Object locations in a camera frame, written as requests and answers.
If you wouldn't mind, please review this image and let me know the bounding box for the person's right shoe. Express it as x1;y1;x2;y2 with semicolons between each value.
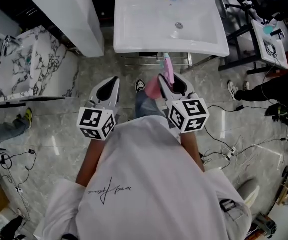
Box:
135;78;147;94

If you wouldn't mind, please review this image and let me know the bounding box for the marble sink cabinet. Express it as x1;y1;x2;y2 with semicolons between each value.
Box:
0;25;80;104

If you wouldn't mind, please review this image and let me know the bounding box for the white curved partition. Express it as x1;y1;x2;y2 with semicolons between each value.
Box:
17;0;105;58

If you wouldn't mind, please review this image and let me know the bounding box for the gray chair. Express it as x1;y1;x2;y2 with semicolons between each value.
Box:
235;177;261;210

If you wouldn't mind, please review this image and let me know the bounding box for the white power strip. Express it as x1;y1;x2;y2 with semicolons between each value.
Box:
222;146;237;159

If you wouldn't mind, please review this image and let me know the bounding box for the pink spray bottle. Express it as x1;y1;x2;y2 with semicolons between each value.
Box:
145;53;175;100

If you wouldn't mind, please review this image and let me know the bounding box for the person's right leg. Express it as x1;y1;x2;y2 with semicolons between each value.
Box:
133;90;168;121

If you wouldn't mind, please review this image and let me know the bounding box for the black strap buckle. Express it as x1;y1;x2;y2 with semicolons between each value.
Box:
220;199;237;213

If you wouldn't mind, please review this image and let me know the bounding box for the person's white shirt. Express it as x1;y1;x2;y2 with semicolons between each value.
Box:
42;116;253;240

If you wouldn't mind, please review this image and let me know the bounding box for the person's right forearm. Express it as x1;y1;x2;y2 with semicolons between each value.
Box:
179;131;206;173

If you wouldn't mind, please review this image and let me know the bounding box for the white basin on black frame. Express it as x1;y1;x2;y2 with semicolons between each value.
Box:
218;0;288;75

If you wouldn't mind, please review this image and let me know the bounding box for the white basin table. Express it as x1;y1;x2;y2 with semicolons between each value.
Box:
113;0;230;58

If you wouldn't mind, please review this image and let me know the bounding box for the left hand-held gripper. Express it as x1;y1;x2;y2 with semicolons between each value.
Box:
76;76;121;142

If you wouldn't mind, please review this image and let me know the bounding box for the black floor cable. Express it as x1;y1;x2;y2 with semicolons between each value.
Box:
203;104;244;170

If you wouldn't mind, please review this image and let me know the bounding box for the person's left forearm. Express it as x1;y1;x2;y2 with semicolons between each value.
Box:
75;138;107;185

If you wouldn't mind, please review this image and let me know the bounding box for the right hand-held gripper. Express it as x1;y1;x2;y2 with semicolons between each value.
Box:
157;72;210;135

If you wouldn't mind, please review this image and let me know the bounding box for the chrome rack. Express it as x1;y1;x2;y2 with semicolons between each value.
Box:
122;52;192;69

